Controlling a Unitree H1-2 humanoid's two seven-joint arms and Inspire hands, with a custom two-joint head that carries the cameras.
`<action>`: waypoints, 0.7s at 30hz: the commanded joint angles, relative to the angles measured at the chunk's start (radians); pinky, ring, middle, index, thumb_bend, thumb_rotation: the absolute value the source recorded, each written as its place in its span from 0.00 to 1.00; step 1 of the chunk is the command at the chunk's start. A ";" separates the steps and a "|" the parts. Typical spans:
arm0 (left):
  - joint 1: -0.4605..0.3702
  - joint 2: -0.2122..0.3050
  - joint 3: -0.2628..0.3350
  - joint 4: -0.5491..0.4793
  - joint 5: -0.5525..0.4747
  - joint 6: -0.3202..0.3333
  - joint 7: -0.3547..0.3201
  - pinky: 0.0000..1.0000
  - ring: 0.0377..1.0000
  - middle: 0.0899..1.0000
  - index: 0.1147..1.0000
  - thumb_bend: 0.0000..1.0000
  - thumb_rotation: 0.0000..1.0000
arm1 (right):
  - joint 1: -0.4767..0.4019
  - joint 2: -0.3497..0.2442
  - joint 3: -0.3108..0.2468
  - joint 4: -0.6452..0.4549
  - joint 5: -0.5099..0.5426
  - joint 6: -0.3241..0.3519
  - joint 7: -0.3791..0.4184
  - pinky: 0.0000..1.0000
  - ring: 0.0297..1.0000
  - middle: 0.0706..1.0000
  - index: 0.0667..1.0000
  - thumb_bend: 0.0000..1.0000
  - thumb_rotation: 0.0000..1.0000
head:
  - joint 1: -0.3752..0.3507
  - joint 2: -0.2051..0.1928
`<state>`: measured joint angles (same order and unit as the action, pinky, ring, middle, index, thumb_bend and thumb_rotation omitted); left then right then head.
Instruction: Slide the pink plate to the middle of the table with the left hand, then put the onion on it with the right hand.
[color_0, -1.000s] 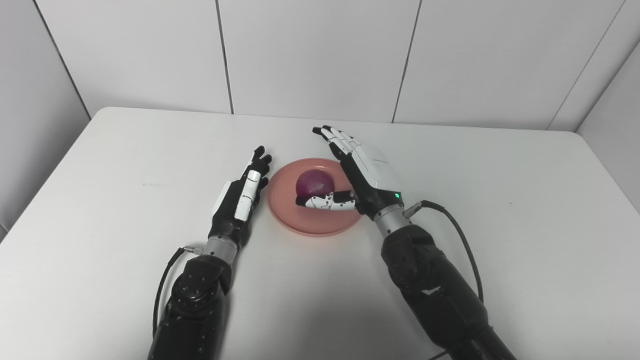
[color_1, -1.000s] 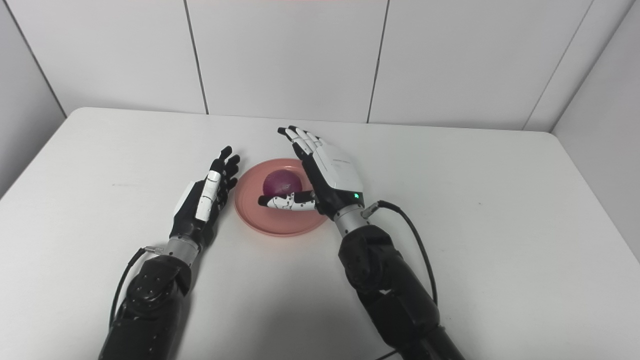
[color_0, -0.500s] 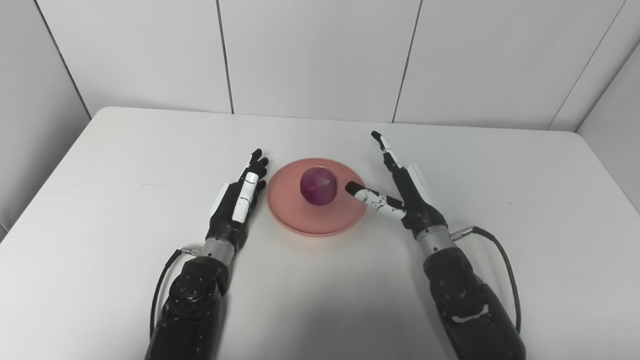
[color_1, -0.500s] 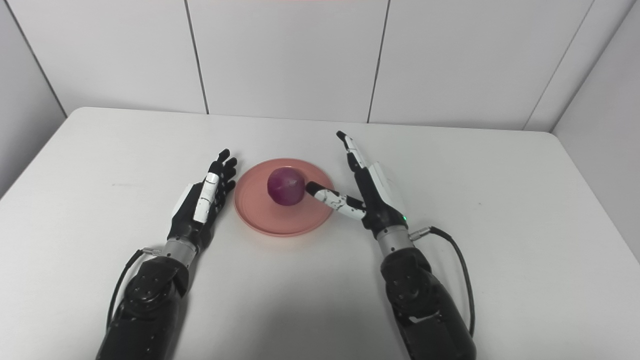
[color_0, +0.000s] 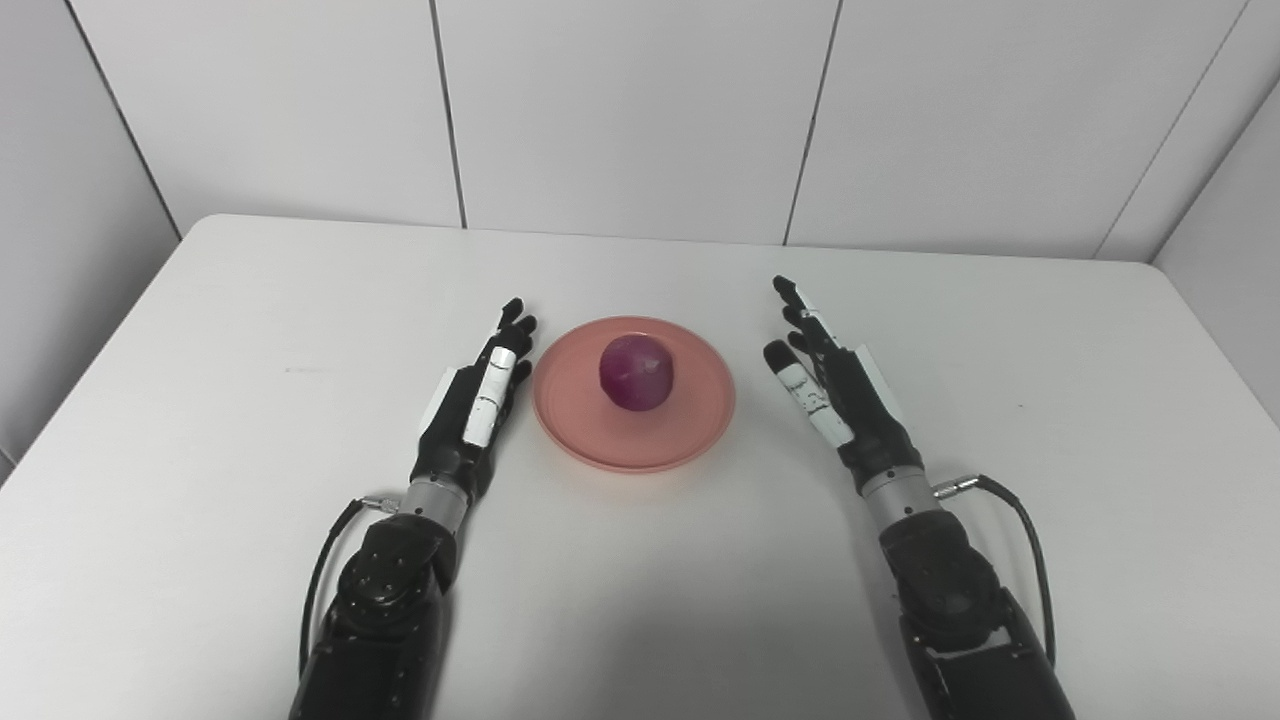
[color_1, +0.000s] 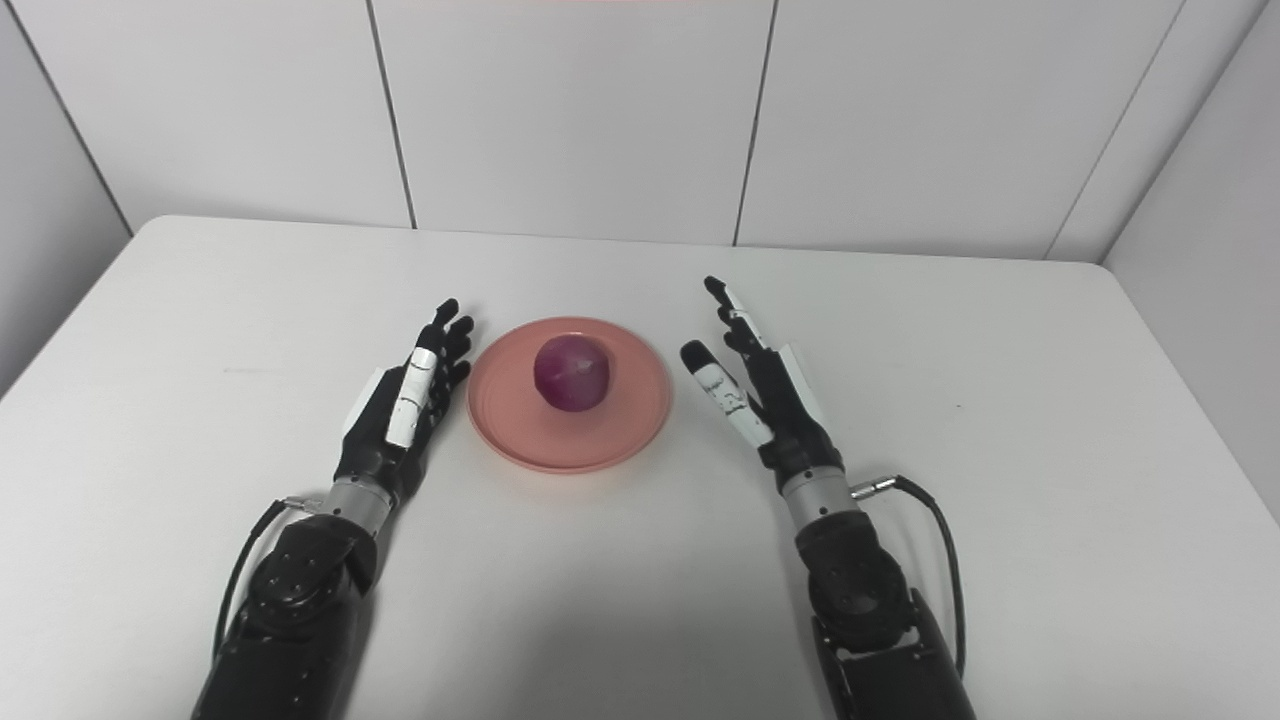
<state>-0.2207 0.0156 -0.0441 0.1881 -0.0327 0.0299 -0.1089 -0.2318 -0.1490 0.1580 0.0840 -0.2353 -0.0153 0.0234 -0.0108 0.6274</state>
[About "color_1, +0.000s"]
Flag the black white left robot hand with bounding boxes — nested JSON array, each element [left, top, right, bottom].
[[333, 298, 475, 491]]

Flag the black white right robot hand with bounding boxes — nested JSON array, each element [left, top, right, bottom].
[[680, 276, 846, 483]]

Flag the pink plastic plate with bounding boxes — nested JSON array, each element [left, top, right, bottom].
[[466, 316, 673, 475]]

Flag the purple red onion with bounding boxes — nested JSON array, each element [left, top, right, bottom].
[[533, 335, 612, 414]]

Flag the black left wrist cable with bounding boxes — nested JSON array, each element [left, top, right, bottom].
[[212, 495, 326, 661]]

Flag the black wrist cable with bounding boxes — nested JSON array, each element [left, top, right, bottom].
[[212, 495, 326, 661], [850, 474, 967, 681]]

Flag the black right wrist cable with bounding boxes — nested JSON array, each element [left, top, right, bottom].
[[850, 474, 967, 681]]

